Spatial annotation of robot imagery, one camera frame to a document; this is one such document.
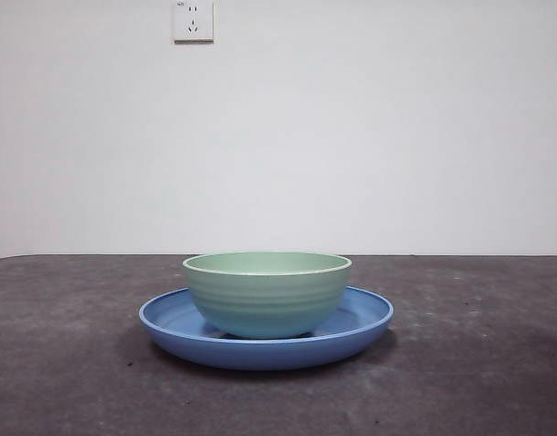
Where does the green ribbed bowl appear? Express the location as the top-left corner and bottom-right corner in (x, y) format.
(182, 252), (353, 340)

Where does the blue round plate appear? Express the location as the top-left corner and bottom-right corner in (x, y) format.
(138, 285), (394, 372)

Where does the white wall socket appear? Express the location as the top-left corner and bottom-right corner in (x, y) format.
(172, 0), (215, 45)

